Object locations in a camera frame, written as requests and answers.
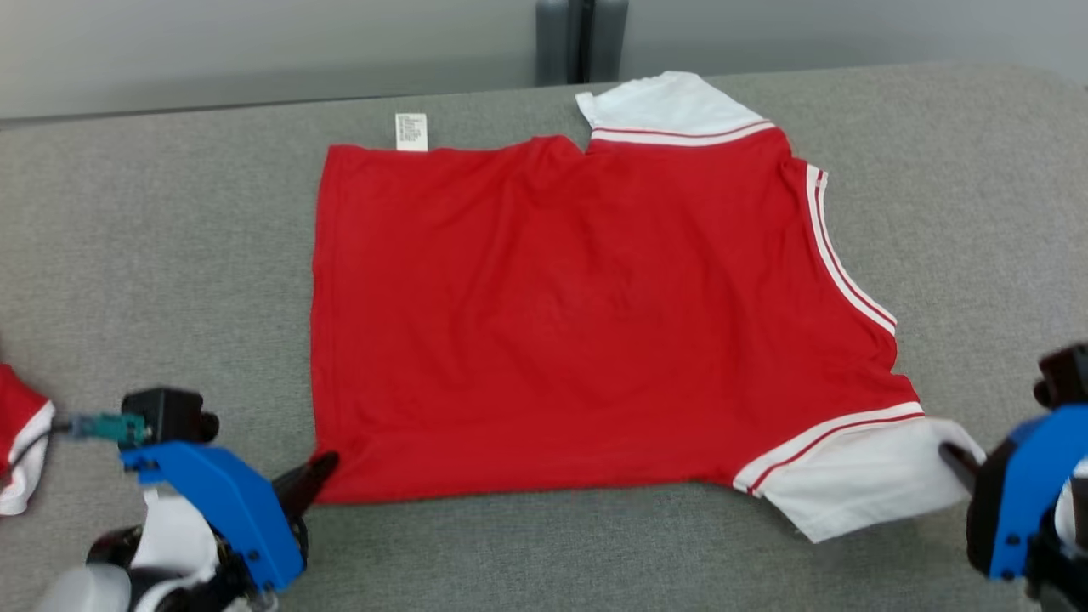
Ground teal left camera connector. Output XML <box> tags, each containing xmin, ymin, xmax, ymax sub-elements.
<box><xmin>64</xmin><ymin>412</ymin><xmax>150</xmax><ymax>448</ymax></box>

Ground red shirt white sleeves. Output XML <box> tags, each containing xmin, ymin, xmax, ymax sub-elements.
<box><xmin>310</xmin><ymin>71</ymin><xmax>987</xmax><ymax>543</ymax></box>

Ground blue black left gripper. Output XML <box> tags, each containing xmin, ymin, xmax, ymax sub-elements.
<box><xmin>85</xmin><ymin>440</ymin><xmax>341</xmax><ymax>612</ymax></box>

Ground red shorts black print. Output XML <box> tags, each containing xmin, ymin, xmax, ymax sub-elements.
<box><xmin>0</xmin><ymin>364</ymin><xmax>57</xmax><ymax>517</ymax></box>

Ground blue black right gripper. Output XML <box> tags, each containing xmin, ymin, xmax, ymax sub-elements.
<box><xmin>939</xmin><ymin>404</ymin><xmax>1088</xmax><ymax>612</ymax></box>

